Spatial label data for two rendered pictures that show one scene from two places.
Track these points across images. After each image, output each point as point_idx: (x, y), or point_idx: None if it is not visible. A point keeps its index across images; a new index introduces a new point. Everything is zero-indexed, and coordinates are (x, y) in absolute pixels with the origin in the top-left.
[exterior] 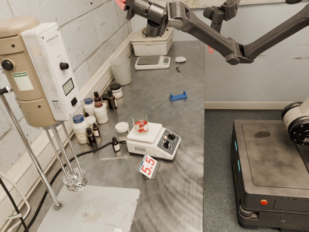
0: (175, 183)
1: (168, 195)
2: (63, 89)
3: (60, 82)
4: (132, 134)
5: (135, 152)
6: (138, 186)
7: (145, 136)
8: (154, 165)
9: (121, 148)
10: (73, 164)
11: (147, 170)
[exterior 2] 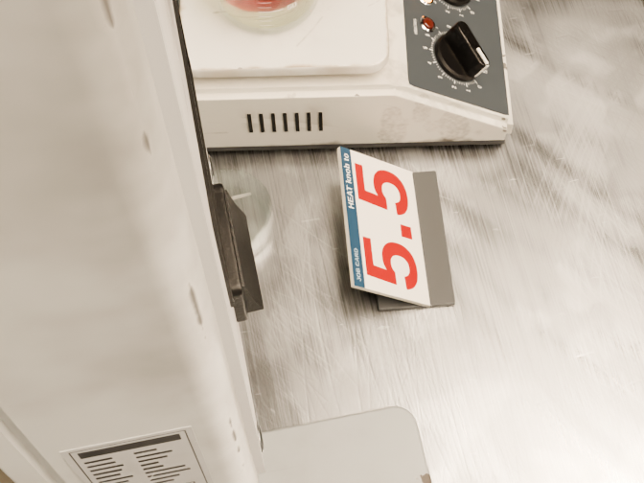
0: (591, 295)
1: (591, 387)
2: (222, 258)
3: (206, 202)
4: (209, 36)
5: (245, 144)
6: (379, 378)
7: (316, 32)
8: (412, 205)
9: None
10: None
11: (398, 260)
